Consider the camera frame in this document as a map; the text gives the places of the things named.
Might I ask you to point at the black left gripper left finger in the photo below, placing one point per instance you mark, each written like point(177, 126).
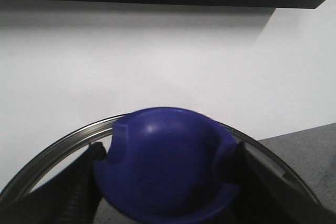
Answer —
point(72, 196)

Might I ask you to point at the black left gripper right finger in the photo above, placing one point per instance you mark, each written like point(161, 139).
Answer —
point(264, 197)

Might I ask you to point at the glass lid with blue knob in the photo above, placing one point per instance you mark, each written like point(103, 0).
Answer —
point(162, 165)

